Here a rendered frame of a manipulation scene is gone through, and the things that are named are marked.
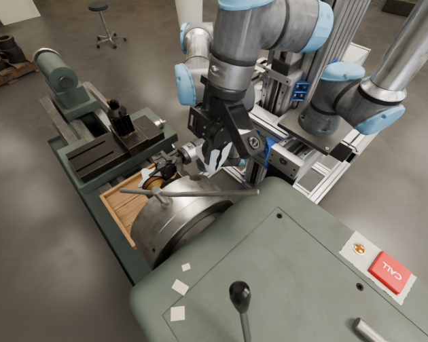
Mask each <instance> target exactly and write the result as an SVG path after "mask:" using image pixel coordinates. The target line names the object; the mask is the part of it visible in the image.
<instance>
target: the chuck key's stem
mask: <svg viewBox="0 0 428 342"><path fill-rule="evenodd" d="M151 193H152V194H153V195H154V196H155V197H156V198H157V199H158V200H159V201H160V202H161V203H162V204H164V205H165V206H169V203H170V201H168V197H167V196H161V195H162V190H161V188H159V186H154V187H152V188H151Z"/></svg>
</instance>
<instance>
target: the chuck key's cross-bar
mask: <svg viewBox="0 0 428 342"><path fill-rule="evenodd" d="M120 193H132V194H141V195H153V194H152V193H151V190H144V189H127V188H120ZM259 194H260V190H259V189H247V190H227V191H190V192H170V191H163V192H162V195H161V196H167V197H208V196H236V195H259Z"/></svg>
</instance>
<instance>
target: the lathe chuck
mask: <svg viewBox="0 0 428 342"><path fill-rule="evenodd" d="M196 176H197V177H200V178H201V180H197V181H193V180H190V177H189V176H184V177H181V178H179V179H177V180H175V181H173V182H171V183H170V184H168V185H167V186H165V187H164V188H162V191H170V192H190V191H221V189H220V188H219V187H218V186H217V185H215V184H214V183H213V182H212V181H211V180H210V179H209V178H208V177H207V176H205V175H203V174H196ZM170 198H172V199H173V205H172V206H171V207H170V208H167V209H164V208H163V207H162V206H161V202H160V201H159V200H158V199H157V198H156V197H155V196H153V197H152V198H151V199H150V200H149V201H148V202H147V203H146V204H145V205H144V206H143V207H142V209H141V210H140V211H139V213H138V215H137V216H136V218H135V219H134V222H133V224H132V227H131V230H130V238H131V239H132V240H133V242H134V244H135V245H136V247H137V249H138V251H139V252H140V253H141V255H142V257H143V258H144V259H145V261H146V256H147V252H148V250H149V247H150V246H151V243H152V242H153V241H154V239H155V238H156V236H157V235H158V234H159V233H160V231H161V230H162V229H163V228H164V227H165V226H166V224H167V223H168V222H169V221H170V220H171V219H173V218H174V217H175V216H176V215H177V214H178V213H180V212H181V211H182V210H183V209H184V208H186V207H187V206H189V205H190V204H191V203H193V202H195V201H196V200H198V199H200V198H202V197H170Z"/></svg>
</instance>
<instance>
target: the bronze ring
mask: <svg viewBox="0 0 428 342"><path fill-rule="evenodd" d="M162 182H166V181H165V180H162V179H161V178H160V177H159V176H151V177H149V178H148V179H147V180H146V181H145V182H144V183H143V186H142V189H144V190H151V188H152V187H154V186H159V188H160V187H161V184H162ZM146 197H147V198H148V199H149V198H151V197H153V195H146Z"/></svg>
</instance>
